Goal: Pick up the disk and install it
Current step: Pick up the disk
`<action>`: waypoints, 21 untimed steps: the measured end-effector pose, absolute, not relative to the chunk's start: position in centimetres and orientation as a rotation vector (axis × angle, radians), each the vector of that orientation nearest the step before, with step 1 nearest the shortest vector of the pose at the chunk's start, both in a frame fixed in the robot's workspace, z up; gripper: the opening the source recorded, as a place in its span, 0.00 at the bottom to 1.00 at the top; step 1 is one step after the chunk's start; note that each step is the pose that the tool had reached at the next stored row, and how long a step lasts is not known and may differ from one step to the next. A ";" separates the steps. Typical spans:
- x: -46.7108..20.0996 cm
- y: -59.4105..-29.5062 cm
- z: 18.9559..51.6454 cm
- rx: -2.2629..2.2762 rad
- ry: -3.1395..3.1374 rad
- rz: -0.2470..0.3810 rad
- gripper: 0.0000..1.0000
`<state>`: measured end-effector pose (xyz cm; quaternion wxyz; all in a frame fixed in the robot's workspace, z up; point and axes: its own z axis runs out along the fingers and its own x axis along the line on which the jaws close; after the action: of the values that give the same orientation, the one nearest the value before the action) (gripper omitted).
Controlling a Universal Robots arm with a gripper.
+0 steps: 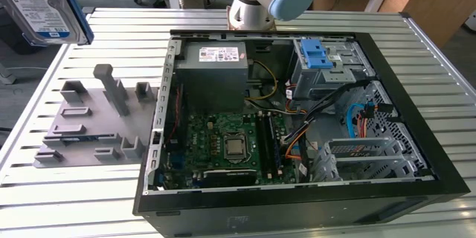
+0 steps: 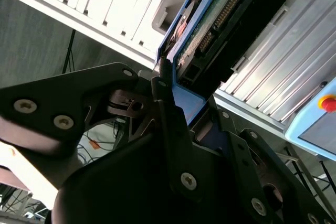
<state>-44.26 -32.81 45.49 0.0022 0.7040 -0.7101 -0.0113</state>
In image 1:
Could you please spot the black case fan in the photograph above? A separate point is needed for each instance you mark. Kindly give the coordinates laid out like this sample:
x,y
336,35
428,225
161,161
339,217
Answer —
x,y
183,126

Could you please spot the grey metal stand foot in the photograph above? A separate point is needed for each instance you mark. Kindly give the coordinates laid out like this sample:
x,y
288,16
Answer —
x,y
7,77

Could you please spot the hard disk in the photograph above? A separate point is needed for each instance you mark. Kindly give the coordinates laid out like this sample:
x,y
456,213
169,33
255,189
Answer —
x,y
37,12

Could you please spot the grey power supply unit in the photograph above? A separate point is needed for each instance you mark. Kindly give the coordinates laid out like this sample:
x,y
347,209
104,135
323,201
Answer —
x,y
212,87

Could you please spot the black graphics card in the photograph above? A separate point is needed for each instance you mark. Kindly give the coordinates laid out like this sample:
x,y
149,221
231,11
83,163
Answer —
x,y
228,179

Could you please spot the wooden cabinet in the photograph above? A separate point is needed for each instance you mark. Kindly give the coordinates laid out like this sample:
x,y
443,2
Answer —
x,y
439,4

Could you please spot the silver optical drive cage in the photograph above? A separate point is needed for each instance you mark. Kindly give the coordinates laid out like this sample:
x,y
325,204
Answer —
x,y
336,77

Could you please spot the blue RAM stick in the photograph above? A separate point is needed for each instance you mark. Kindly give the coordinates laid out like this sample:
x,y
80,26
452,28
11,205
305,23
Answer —
x,y
80,138

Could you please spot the grey parts rack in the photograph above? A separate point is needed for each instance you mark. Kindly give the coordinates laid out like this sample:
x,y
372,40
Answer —
x,y
96,115

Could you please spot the silver CPU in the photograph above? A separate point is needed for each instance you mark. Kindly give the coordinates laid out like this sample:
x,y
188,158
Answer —
x,y
235,147

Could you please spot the green motherboard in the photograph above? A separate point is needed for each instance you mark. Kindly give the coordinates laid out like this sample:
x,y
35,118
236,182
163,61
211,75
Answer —
x,y
203,126

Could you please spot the black CPU socket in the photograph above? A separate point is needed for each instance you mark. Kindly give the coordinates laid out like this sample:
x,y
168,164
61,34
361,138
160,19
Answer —
x,y
236,135

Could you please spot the blue plastic drive latch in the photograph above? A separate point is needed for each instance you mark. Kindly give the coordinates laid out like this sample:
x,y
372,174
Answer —
x,y
313,54

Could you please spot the black RAM slot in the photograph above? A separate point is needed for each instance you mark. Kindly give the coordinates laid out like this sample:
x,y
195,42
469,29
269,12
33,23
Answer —
x,y
263,143

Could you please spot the black open PC case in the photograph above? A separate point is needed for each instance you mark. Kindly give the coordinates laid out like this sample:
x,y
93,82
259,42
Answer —
x,y
297,213

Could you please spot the silver disk bay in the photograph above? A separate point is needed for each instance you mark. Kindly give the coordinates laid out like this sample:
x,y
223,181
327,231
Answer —
x,y
372,160

